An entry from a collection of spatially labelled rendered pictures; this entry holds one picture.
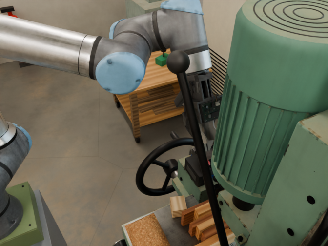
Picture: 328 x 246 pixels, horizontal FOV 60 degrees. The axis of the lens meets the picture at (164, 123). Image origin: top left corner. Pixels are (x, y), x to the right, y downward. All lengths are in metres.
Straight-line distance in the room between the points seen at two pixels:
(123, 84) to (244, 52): 0.28
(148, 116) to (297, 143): 1.90
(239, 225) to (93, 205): 1.40
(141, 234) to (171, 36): 0.50
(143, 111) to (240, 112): 1.86
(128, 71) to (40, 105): 2.32
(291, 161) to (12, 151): 0.97
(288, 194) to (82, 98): 2.50
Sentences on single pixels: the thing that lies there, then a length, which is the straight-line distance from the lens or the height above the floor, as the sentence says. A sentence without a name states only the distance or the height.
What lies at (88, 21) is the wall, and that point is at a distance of 3.62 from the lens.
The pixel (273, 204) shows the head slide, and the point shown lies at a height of 1.26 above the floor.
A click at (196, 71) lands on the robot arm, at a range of 0.66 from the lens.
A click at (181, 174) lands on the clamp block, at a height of 0.91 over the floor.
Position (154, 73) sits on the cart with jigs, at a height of 0.53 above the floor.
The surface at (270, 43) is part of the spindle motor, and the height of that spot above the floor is 1.50.
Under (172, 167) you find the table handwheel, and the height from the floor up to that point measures 0.84.
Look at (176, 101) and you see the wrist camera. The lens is 0.79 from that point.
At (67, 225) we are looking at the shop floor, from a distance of 1.95.
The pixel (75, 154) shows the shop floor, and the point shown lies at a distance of 2.28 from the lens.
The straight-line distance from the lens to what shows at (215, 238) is 0.79.
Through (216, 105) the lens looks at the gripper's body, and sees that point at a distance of 0.68.
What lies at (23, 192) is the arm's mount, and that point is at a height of 0.65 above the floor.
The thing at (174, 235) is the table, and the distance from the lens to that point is 0.83.
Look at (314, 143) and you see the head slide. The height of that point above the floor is 1.41.
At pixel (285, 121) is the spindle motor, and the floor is 1.39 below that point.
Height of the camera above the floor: 1.65
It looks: 43 degrees down
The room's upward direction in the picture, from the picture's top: straight up
